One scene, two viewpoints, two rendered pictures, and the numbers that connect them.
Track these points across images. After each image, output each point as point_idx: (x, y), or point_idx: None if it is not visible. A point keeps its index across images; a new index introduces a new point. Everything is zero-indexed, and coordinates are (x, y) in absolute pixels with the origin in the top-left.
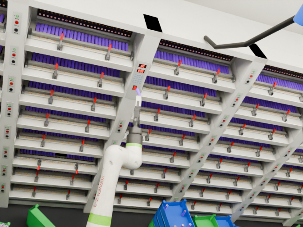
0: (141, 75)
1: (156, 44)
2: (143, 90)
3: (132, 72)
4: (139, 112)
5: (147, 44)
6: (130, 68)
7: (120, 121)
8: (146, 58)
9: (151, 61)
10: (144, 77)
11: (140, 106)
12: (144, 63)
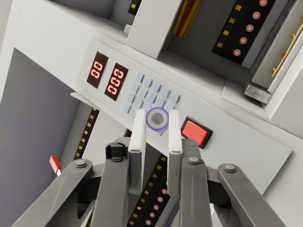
0: (136, 80)
1: (40, 7)
2: (274, 89)
3: (119, 120)
4: (181, 186)
5: (36, 42)
6: (103, 122)
7: None
8: (76, 48)
9: (88, 28)
10: (154, 66)
11: (107, 149)
12: (88, 61)
